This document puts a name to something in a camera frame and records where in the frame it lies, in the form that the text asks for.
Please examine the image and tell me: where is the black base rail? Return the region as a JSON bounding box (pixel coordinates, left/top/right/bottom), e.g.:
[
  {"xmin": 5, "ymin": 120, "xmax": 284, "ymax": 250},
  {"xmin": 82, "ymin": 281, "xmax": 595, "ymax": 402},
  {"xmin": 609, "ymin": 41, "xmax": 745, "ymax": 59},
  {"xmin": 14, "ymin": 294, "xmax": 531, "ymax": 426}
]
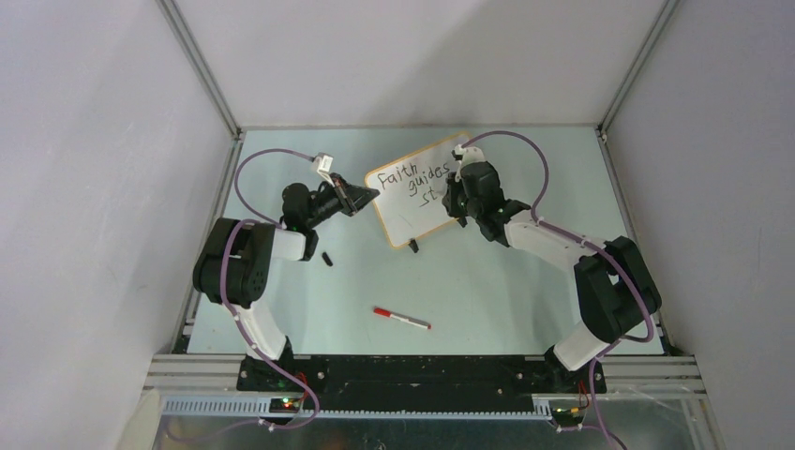
[{"xmin": 236, "ymin": 355, "xmax": 607, "ymax": 413}]

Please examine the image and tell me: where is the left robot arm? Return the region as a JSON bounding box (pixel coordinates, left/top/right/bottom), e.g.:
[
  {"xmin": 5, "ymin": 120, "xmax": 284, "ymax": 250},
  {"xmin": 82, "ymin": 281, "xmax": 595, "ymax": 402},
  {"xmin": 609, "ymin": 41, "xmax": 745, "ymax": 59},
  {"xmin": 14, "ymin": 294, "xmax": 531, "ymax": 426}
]
[{"xmin": 192, "ymin": 172, "xmax": 380, "ymax": 391}]

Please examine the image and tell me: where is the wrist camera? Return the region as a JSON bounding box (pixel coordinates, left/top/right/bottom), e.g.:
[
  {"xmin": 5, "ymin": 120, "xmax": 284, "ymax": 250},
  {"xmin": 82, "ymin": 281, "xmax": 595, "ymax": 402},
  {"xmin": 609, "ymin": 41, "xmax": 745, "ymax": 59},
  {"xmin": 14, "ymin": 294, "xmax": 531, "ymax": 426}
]
[
  {"xmin": 451, "ymin": 144, "xmax": 487, "ymax": 182},
  {"xmin": 311, "ymin": 153, "xmax": 334, "ymax": 185}
]

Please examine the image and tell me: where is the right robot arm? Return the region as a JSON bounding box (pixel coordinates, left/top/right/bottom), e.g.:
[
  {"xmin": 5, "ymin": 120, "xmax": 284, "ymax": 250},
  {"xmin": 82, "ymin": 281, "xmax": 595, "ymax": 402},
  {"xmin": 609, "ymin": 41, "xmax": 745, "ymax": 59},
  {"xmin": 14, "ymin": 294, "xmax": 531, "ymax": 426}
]
[{"xmin": 442, "ymin": 162, "xmax": 661, "ymax": 392}]

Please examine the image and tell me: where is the white whiteboard yellow frame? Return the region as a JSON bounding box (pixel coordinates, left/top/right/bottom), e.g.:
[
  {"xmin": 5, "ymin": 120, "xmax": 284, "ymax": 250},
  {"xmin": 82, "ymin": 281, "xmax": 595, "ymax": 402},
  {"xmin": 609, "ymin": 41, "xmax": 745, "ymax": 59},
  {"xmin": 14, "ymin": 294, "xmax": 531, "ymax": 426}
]
[{"xmin": 365, "ymin": 132, "xmax": 471, "ymax": 248}]

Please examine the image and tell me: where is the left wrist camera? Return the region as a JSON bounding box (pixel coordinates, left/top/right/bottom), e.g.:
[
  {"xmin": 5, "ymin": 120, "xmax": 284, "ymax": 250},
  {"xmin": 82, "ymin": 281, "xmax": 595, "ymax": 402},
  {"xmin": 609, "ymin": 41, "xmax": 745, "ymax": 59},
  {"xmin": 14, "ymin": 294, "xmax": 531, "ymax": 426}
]
[{"xmin": 311, "ymin": 153, "xmax": 334, "ymax": 185}]

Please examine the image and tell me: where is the red whiteboard marker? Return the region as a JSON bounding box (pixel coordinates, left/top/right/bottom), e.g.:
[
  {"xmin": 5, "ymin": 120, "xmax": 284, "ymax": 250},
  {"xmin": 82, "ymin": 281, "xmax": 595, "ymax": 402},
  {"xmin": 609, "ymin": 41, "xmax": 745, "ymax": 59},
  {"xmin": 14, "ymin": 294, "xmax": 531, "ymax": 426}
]
[{"xmin": 373, "ymin": 307, "xmax": 432, "ymax": 330}]

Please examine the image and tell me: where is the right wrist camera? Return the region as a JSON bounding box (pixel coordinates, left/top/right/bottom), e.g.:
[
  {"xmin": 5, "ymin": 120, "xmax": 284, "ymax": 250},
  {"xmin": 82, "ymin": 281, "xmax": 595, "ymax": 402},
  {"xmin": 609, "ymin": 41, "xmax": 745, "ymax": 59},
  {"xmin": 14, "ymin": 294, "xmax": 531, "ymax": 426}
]
[{"xmin": 451, "ymin": 144, "xmax": 487, "ymax": 182}]

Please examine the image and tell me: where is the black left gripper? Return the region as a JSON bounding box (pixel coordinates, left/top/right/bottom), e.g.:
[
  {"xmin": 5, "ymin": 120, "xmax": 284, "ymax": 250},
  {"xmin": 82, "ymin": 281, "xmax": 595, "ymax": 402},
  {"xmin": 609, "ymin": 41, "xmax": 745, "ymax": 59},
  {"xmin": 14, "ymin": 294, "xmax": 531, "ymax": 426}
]
[{"xmin": 304, "ymin": 172, "xmax": 377, "ymax": 229}]

